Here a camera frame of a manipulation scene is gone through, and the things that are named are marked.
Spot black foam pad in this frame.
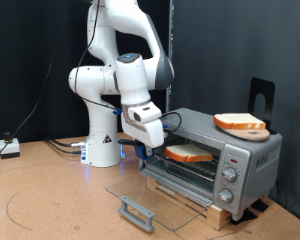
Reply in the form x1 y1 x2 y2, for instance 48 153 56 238
229 208 258 226
251 198 269 213

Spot small round wooden board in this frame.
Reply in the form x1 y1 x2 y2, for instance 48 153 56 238
221 128 272 142

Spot long black cable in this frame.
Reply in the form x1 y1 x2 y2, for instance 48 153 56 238
0 0 63 173

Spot white bread slice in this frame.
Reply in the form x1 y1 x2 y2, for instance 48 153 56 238
164 143 214 164
213 112 267 131

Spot black metal bookend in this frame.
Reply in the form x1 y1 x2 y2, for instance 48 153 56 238
248 77 278 135

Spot silver oven knob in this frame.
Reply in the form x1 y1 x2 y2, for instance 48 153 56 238
222 166 238 183
217 188 234 204

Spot wooden slatted crate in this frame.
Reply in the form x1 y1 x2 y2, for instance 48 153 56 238
145 176 233 232

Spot wire oven rack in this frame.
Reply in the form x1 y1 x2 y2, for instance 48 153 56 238
146 137 222 183

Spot robot base cables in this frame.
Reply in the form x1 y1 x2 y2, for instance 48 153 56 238
44 136 88 155

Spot grey emergency stop button box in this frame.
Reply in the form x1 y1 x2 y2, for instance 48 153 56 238
0 131 21 160

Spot black backdrop curtain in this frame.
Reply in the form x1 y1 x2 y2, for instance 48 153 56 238
0 0 171 145

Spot silver toaster oven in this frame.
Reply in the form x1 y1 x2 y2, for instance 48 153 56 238
138 107 284 222

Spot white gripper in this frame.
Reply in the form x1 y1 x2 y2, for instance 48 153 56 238
121 114 165 149

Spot vertical aluminium pole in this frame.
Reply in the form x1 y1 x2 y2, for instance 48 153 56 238
165 0 175 113

